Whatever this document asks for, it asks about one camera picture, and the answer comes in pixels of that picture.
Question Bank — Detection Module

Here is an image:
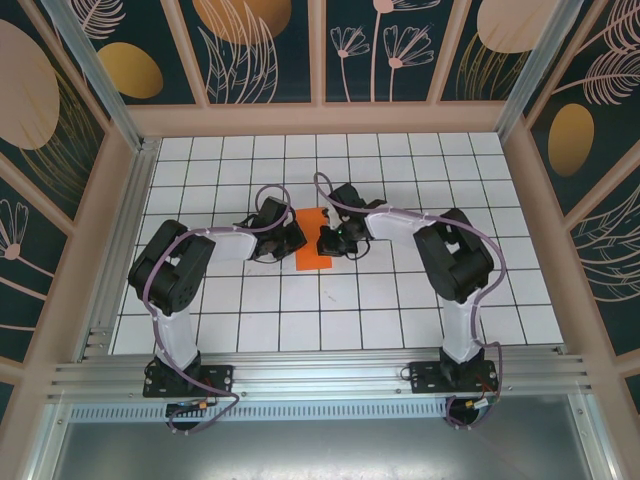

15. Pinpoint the orange paper sheet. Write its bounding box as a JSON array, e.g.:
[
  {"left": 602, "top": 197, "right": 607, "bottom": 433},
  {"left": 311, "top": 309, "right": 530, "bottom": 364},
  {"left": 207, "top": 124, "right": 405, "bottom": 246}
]
[{"left": 294, "top": 206, "right": 335, "bottom": 272}]

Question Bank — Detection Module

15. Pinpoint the grey metal sheet shelf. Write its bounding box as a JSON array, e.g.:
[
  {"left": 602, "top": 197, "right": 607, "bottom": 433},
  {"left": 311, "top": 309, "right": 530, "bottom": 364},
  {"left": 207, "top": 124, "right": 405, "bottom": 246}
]
[{"left": 29, "top": 394, "right": 614, "bottom": 480}]

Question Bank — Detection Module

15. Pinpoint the long aluminium mounting rail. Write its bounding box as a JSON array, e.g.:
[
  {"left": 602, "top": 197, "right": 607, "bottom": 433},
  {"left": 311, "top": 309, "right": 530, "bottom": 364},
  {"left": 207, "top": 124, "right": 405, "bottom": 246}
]
[{"left": 47, "top": 353, "right": 594, "bottom": 401}]

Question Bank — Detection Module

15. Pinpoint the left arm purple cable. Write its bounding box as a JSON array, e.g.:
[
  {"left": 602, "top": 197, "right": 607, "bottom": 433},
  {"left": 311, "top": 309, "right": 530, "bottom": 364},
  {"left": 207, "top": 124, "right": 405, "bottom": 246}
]
[{"left": 142, "top": 184, "right": 294, "bottom": 436}]

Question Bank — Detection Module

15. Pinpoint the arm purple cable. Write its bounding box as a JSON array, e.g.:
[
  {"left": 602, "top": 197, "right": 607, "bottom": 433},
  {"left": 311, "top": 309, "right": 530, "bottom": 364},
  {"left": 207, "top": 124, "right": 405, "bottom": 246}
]
[
  {"left": 142, "top": 184, "right": 294, "bottom": 436},
  {"left": 313, "top": 172, "right": 507, "bottom": 431}
]

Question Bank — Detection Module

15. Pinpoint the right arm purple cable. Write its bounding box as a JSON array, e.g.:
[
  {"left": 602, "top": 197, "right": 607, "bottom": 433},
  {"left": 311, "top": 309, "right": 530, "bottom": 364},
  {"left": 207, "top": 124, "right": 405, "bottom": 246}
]
[{"left": 313, "top": 172, "right": 507, "bottom": 431}]

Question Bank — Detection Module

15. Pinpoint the aluminium side rail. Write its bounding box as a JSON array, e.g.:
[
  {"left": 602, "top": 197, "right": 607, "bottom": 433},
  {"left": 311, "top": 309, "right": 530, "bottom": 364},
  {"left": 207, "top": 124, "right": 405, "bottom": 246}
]
[{"left": 77, "top": 139, "right": 161, "bottom": 361}]

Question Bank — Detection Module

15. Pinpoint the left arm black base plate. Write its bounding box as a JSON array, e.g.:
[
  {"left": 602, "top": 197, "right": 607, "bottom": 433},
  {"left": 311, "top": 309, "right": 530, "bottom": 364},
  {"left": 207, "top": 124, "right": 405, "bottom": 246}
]
[{"left": 143, "top": 363, "right": 235, "bottom": 399}]

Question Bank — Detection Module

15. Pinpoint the slotted grey cable duct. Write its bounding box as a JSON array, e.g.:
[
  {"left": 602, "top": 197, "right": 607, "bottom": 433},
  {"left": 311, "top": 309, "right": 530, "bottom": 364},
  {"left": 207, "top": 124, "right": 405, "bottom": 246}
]
[{"left": 69, "top": 403, "right": 451, "bottom": 421}]

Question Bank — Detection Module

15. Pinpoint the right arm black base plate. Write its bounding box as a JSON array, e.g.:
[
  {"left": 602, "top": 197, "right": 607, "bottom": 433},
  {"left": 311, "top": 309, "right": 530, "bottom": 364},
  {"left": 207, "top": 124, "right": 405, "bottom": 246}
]
[{"left": 408, "top": 359, "right": 500, "bottom": 395}]

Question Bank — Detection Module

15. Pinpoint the aluminium corner post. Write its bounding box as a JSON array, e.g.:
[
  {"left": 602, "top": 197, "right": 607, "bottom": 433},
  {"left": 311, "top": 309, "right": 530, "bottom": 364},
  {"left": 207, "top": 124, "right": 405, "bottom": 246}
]
[
  {"left": 493, "top": 0, "right": 586, "bottom": 139},
  {"left": 39, "top": 0, "right": 151, "bottom": 154}
]

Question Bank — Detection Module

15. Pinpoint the aluminium frame leg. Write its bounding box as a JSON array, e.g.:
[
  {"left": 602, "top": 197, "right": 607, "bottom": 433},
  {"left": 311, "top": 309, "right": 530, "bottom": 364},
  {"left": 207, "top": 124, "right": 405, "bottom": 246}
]
[
  {"left": 569, "top": 394, "right": 616, "bottom": 480},
  {"left": 27, "top": 402, "right": 74, "bottom": 480}
]

